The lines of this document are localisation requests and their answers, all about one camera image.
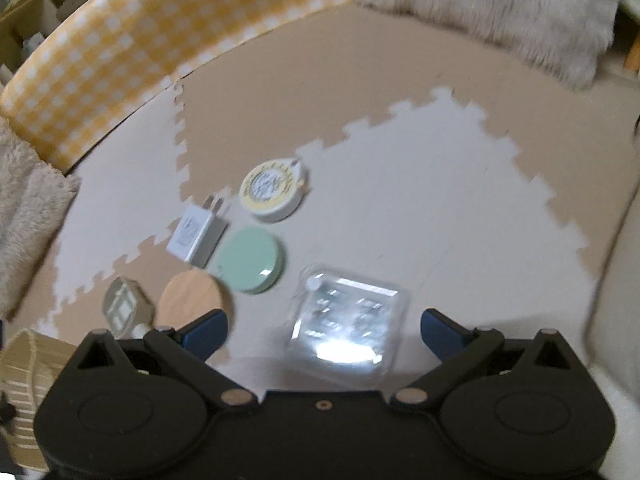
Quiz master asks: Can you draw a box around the white charger plug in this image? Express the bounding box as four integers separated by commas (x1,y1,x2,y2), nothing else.
165,195,232,268

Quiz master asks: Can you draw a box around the cream woven plastic basket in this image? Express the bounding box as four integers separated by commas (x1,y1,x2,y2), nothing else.
0,327,81,471

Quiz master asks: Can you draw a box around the grey metal bracket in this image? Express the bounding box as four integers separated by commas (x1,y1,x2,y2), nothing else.
102,276,156,341

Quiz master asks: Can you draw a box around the fluffy cream pillow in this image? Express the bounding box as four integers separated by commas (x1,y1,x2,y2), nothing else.
0,115,83,318
350,0,623,92

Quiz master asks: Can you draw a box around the clear plastic case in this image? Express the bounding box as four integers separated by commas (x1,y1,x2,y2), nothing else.
284,264,412,388

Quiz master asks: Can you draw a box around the beige and white puzzle mat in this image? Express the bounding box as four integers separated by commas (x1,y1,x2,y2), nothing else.
0,2,640,391

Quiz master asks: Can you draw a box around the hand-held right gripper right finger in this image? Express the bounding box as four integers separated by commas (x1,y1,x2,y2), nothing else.
390,309,576,408

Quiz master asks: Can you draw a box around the round yellow white tin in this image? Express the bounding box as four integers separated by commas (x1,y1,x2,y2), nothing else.
240,156,311,223

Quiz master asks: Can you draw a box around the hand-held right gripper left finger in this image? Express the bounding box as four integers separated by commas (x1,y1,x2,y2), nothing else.
75,309,258,408

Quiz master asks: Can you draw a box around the round green case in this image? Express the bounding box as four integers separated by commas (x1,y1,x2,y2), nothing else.
212,226,288,295

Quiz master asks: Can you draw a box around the wooden shelf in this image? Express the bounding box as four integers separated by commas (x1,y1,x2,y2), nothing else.
0,0,68,76

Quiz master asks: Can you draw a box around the yellow checked padded bumper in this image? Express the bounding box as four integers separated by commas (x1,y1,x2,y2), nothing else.
0,0,361,176

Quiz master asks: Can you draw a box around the round wooden disc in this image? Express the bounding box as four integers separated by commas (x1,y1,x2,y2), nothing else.
156,269,235,335

